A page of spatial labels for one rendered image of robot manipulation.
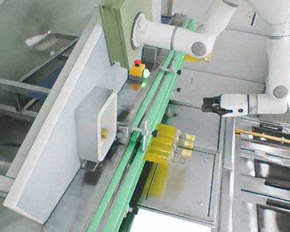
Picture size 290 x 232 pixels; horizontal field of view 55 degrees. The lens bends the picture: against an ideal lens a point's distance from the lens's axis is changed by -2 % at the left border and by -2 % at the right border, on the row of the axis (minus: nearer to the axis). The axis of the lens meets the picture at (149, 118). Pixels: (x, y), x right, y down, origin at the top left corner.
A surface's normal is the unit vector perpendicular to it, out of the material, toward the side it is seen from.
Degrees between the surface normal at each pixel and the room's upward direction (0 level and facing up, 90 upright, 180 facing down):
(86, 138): 90
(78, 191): 90
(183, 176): 90
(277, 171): 90
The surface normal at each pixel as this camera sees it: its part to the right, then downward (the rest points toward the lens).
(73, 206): 0.08, -0.81
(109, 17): -0.26, 0.83
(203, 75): -0.25, 0.55
